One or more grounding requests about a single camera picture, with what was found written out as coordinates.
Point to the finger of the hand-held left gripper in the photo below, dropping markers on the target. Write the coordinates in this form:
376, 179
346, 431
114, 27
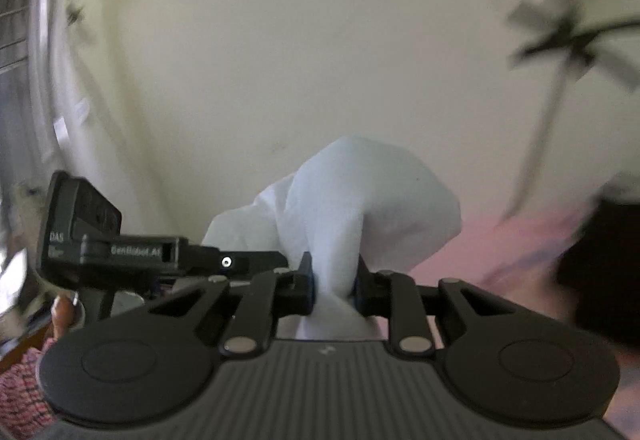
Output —
235, 260

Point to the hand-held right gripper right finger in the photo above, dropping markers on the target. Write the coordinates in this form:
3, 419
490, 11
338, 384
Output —
358, 291

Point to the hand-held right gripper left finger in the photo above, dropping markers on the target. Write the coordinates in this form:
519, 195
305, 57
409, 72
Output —
308, 287

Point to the white printed t-shirt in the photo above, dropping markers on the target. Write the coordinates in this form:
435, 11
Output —
360, 200

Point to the person's left forearm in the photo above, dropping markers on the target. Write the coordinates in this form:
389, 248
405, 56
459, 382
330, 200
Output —
20, 395

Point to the person's left hand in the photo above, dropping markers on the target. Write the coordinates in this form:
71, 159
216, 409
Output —
62, 317

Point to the pink tree print bedsheet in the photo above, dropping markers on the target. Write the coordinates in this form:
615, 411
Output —
480, 245

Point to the plain black cloth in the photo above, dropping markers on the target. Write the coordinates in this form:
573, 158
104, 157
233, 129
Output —
605, 270

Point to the black tape strip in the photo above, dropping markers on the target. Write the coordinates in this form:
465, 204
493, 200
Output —
575, 42
560, 27

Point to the white frame with metal grille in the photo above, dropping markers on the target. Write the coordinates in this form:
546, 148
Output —
45, 45

